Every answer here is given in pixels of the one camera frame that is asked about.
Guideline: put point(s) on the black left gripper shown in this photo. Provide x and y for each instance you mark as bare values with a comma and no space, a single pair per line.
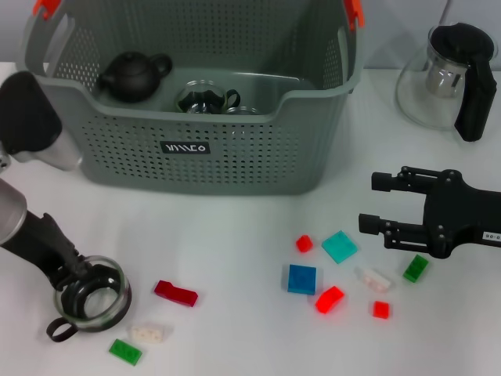
39,243

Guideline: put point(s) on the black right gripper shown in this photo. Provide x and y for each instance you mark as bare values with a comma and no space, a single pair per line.
458,219

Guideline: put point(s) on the glass teacup black holder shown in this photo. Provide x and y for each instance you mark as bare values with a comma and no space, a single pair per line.
105,309
242,110
199,100

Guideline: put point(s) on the blue square brick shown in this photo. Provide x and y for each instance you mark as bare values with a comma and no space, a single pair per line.
301,279

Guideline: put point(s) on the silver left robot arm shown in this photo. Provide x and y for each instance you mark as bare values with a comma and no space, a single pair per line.
8,211

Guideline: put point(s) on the grey perforated storage bin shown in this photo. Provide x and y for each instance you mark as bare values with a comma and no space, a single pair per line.
235,164

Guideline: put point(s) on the teal square plate brick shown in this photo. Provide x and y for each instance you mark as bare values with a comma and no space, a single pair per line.
339,247

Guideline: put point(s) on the white brick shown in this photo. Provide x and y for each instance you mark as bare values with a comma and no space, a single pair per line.
148,333
373,279

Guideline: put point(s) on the green thick brick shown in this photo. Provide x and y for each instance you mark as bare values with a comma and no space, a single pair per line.
415,268

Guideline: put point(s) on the small red brick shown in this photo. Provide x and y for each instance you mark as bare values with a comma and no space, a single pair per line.
304,243
380,309

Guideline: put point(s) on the green flat brick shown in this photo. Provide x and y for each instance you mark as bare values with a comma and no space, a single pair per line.
125,351

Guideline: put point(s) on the dark red long brick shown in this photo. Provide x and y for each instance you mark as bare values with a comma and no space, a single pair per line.
176,293

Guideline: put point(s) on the orange-red sloped brick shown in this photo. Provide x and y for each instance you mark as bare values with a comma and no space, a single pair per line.
329,299

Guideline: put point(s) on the dark clay teapot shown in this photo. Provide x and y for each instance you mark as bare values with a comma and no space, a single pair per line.
131,78

